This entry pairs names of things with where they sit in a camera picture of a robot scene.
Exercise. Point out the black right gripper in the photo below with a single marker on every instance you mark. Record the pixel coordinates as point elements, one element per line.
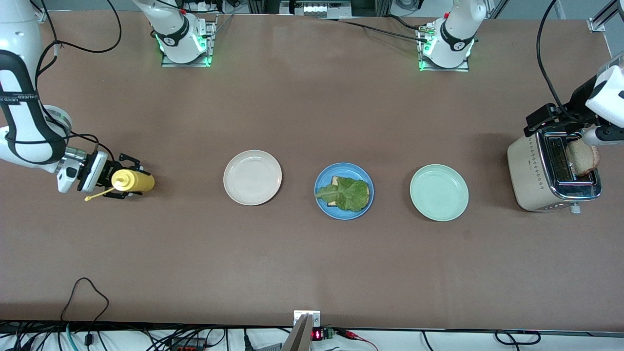
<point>107,176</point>

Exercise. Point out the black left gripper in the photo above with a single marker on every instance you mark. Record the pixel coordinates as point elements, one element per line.
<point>571,108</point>

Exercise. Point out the yellow mustard squeeze bottle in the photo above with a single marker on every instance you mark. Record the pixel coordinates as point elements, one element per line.
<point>139,181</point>

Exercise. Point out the light crust bread slice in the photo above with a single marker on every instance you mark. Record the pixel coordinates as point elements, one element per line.
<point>582,161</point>

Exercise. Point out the dark crust bread slice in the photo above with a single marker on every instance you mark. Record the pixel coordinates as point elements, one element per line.
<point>336,180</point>

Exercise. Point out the green lettuce leaf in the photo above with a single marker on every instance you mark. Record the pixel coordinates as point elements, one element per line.
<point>348,195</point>

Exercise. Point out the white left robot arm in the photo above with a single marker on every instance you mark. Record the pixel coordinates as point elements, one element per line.
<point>609,102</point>

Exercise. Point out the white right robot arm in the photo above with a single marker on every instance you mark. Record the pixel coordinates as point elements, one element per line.
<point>19,29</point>

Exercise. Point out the beige round plate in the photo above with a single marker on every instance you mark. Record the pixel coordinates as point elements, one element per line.
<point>252,178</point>

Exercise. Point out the light green round plate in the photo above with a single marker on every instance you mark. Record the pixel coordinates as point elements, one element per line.
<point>438,192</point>

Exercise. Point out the blue round plate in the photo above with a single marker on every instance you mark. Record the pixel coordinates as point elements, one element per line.
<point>343,169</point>

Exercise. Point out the beige chrome toaster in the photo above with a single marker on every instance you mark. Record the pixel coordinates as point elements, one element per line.
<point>529,170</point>

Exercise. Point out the circuit board with red display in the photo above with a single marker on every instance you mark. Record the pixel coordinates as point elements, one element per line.
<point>318,335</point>

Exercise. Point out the silver control box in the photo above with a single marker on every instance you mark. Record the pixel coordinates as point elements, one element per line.
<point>317,9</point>

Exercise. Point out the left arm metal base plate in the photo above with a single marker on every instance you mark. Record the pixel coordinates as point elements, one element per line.
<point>463,68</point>

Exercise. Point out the aluminium frame profile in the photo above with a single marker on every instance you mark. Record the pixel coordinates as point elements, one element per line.
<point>602,19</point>
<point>42,17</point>

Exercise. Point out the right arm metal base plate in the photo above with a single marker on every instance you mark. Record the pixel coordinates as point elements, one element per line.
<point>168,63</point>

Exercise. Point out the silver camera mount bracket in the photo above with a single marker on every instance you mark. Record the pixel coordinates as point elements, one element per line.
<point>314,317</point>

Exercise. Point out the grey camera support bar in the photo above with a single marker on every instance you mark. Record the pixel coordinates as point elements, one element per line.
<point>300,339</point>

